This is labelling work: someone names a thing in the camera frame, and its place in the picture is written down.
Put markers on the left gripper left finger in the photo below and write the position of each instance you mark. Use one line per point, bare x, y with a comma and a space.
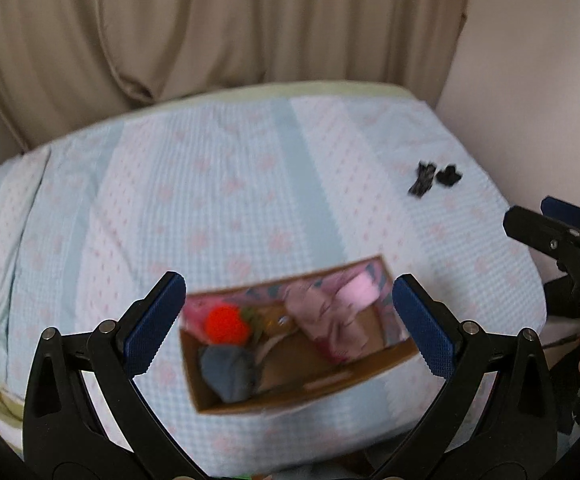
124, 349

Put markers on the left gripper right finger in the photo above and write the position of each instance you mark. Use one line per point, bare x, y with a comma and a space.
456, 351

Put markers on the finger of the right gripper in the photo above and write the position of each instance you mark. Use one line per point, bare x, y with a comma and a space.
548, 236
562, 211

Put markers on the red strawberry plush toy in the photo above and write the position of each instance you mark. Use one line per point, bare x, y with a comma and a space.
225, 325

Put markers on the black small cloth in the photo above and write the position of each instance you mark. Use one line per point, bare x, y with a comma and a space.
448, 176

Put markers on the grey sock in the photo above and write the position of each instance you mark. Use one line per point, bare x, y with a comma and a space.
231, 372

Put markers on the pink fluffy plush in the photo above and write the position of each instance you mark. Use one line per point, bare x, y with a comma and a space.
362, 289

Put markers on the pink cloth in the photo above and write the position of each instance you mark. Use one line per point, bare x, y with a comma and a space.
330, 321

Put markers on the black patterned sock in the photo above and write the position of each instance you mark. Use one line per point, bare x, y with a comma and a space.
425, 176

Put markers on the cardboard box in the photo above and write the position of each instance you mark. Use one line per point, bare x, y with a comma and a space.
292, 369

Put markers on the brown teddy plush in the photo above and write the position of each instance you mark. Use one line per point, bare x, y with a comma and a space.
274, 321

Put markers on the beige curtain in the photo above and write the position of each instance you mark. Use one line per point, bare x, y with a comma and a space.
66, 64

